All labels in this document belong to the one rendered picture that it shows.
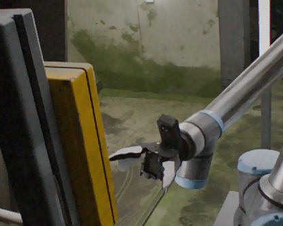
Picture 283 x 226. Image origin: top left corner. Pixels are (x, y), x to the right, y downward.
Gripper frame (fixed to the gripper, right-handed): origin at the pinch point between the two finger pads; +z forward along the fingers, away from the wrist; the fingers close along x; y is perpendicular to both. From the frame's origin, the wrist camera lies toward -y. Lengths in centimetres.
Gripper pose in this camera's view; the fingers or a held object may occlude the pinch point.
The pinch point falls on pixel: (133, 171)
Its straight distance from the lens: 102.4
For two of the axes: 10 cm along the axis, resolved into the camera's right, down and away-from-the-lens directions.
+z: -6.4, 3.4, -7.0
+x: -7.7, -3.6, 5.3
